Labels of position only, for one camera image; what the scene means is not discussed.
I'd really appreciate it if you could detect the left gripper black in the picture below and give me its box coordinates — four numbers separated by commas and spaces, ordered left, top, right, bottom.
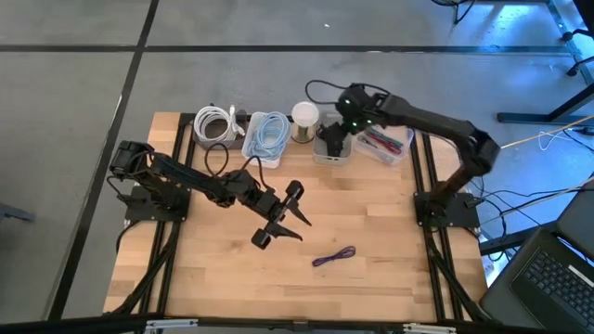
251, 179, 312, 251

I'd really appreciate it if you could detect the light grey plastic bin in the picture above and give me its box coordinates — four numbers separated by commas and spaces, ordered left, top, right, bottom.
312, 110, 354, 167

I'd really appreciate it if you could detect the white bulb on brass socket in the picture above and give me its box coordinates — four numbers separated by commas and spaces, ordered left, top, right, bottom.
290, 100, 321, 144

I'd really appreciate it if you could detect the white plastic bin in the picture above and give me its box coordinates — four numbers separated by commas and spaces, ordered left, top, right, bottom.
240, 110, 293, 170

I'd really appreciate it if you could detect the clear plastic bin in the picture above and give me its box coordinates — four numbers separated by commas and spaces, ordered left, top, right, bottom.
354, 123, 415, 167

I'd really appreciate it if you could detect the black table leg bar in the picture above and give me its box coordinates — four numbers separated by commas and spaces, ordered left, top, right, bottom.
479, 221, 561, 257

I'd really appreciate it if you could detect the dark closed laptop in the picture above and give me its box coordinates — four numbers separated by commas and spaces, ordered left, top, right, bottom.
555, 178, 594, 261

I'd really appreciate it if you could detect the black open laptop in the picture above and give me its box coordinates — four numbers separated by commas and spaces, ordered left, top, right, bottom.
479, 226, 594, 333

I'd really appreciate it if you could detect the grey furniture foot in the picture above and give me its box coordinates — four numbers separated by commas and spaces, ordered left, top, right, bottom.
0, 202, 37, 224

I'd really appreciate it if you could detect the purple braided cable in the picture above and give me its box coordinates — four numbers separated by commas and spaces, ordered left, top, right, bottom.
311, 245, 357, 268

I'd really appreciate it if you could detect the black aluminium frame rail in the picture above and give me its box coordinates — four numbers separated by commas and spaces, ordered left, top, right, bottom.
137, 113, 187, 316
417, 118, 468, 321
403, 118, 449, 321
157, 113, 199, 316

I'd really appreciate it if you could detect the black overhead frame bar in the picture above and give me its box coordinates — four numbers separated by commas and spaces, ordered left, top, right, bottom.
0, 314, 594, 334

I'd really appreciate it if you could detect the silver metal bracket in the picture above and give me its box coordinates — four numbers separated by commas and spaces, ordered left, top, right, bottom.
145, 318, 200, 331
402, 323, 458, 334

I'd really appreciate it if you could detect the black desk leg frame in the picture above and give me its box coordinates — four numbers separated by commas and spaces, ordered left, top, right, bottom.
497, 82, 594, 125

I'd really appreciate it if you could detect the yellow cord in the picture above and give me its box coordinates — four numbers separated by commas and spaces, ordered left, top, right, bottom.
498, 114, 594, 150

